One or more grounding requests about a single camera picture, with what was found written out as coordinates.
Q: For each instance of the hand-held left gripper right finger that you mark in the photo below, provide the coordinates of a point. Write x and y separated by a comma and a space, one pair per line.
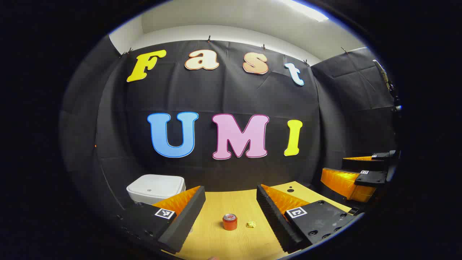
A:
274, 222

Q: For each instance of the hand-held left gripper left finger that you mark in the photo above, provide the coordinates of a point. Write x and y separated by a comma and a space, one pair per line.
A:
182, 227

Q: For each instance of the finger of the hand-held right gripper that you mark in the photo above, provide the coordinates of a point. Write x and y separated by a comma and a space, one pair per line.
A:
371, 178
361, 164

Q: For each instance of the yellow paper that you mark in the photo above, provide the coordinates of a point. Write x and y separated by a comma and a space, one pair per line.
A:
251, 224

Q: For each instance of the red pop can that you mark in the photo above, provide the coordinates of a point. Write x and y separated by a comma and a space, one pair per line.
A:
230, 223

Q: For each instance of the white desktop garbage bin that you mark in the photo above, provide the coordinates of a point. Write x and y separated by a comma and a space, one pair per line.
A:
155, 186

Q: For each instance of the dark metal stand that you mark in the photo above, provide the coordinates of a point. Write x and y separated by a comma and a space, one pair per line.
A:
388, 81

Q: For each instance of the black backdrop cloth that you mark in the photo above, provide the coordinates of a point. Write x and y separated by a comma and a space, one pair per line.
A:
231, 94

